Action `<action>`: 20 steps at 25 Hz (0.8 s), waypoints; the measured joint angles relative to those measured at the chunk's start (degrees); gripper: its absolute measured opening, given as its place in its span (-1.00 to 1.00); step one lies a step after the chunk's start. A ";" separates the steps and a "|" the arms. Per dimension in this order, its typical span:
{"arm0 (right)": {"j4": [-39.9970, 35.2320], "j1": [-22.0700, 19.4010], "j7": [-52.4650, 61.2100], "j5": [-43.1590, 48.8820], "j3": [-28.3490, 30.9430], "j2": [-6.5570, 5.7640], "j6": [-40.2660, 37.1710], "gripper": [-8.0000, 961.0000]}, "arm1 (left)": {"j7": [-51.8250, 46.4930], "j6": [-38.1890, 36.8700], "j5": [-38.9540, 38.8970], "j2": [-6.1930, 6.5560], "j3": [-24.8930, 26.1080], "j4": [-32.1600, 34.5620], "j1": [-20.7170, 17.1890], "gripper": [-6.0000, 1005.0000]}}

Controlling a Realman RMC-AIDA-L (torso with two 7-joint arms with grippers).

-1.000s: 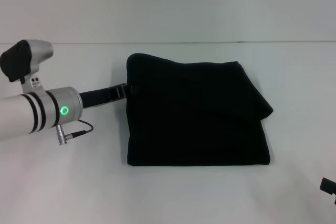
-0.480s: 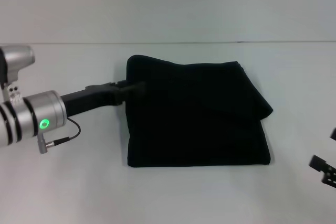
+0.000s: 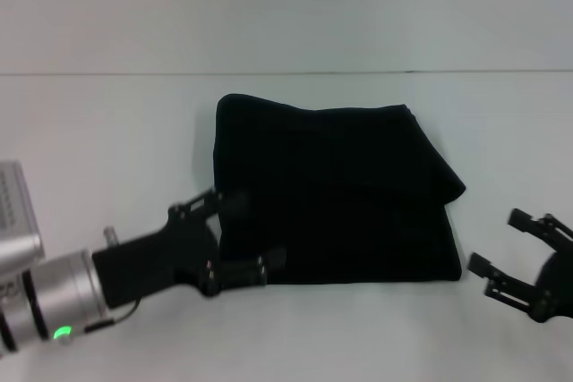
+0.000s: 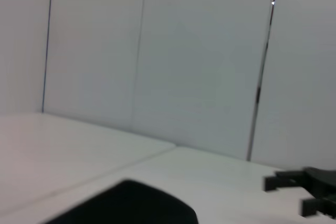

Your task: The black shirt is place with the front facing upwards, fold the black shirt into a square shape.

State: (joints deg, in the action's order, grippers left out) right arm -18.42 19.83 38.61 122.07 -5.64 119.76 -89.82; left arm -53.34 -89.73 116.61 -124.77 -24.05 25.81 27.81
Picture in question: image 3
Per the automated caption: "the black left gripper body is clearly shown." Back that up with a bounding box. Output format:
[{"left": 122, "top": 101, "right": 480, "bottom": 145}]
[{"left": 91, "top": 205, "right": 223, "bottom": 310}]

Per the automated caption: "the black shirt with FREE print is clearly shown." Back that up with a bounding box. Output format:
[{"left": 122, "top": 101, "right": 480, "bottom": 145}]
[{"left": 210, "top": 93, "right": 467, "bottom": 287}]

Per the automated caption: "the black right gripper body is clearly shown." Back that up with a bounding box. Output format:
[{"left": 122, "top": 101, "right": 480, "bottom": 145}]
[{"left": 532, "top": 238, "right": 573, "bottom": 324}]

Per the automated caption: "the left wrist cable with connector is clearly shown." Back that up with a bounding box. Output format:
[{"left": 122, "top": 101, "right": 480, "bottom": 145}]
[{"left": 57, "top": 299, "right": 144, "bottom": 347}]

